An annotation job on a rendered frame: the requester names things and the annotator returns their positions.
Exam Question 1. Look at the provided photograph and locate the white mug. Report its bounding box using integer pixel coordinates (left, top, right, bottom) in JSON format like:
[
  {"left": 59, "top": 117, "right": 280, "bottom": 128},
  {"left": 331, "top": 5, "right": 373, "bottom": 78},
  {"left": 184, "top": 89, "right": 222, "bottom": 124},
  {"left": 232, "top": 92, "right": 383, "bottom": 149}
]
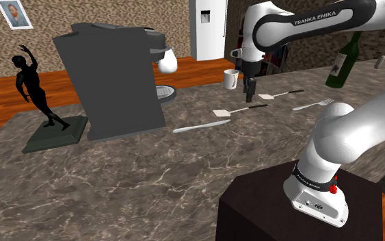
[{"left": 223, "top": 68, "right": 239, "bottom": 90}]

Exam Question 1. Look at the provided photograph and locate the white refrigerator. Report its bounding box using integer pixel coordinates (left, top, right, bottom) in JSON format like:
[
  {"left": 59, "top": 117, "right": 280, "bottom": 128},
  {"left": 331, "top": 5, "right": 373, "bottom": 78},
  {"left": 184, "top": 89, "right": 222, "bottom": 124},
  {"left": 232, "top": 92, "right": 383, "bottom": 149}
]
[{"left": 188, "top": 0, "right": 229, "bottom": 62}]

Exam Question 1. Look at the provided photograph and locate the silver fork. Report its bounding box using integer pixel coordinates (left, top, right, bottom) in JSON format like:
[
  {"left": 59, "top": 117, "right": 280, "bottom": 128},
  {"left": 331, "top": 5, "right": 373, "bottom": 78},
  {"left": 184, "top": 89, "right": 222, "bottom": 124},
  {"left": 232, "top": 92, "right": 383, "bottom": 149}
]
[{"left": 291, "top": 98, "right": 335, "bottom": 112}]

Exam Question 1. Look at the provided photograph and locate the silver table knife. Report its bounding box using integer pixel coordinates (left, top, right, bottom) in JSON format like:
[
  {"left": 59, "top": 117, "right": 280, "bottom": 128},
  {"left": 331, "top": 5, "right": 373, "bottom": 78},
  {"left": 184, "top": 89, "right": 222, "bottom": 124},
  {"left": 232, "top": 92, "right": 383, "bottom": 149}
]
[{"left": 172, "top": 119, "right": 232, "bottom": 134}]

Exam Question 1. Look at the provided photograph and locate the green wine bottle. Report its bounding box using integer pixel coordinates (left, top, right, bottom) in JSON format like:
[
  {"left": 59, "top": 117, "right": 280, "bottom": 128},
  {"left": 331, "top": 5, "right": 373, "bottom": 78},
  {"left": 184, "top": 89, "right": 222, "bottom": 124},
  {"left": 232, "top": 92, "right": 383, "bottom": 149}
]
[{"left": 325, "top": 31, "right": 363, "bottom": 89}]

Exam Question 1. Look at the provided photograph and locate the grey thin kitchen tool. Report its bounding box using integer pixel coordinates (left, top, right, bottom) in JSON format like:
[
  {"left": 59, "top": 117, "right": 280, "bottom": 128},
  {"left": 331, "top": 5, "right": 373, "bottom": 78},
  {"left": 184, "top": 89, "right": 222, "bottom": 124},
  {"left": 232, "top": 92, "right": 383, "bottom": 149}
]
[{"left": 368, "top": 55, "right": 385, "bottom": 81}]

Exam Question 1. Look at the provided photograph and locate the dark grey coffee machine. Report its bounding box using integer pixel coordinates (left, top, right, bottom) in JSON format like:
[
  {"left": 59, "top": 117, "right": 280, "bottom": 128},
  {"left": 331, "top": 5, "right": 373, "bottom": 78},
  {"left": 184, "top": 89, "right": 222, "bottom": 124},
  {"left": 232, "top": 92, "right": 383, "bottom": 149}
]
[{"left": 52, "top": 22, "right": 179, "bottom": 143}]

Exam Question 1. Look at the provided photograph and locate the dark robot stand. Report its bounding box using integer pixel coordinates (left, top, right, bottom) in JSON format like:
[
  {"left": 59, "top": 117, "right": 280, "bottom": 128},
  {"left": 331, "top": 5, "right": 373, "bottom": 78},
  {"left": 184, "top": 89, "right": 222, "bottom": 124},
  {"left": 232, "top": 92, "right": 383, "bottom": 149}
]
[{"left": 215, "top": 160, "right": 385, "bottom": 241}]

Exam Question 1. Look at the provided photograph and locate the black figure on green base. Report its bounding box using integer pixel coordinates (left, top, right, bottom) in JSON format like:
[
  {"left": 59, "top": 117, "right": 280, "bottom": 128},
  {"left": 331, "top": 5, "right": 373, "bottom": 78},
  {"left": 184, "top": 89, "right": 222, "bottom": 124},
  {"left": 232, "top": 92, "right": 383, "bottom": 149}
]
[{"left": 22, "top": 44, "right": 90, "bottom": 155}]

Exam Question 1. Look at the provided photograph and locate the white spatula with black handle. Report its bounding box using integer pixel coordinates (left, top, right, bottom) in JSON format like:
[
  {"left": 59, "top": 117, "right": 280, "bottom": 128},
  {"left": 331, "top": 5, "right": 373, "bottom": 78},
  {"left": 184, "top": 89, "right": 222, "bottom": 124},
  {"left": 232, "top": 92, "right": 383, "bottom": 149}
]
[
  {"left": 212, "top": 103, "right": 269, "bottom": 118},
  {"left": 257, "top": 89, "right": 305, "bottom": 101}
]

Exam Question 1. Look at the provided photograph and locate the framed portrait wall picture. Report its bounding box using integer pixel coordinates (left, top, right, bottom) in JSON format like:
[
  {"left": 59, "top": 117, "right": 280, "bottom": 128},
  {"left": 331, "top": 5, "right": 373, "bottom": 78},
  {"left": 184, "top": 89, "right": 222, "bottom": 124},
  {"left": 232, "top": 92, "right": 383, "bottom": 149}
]
[{"left": 0, "top": 0, "right": 34, "bottom": 31}]

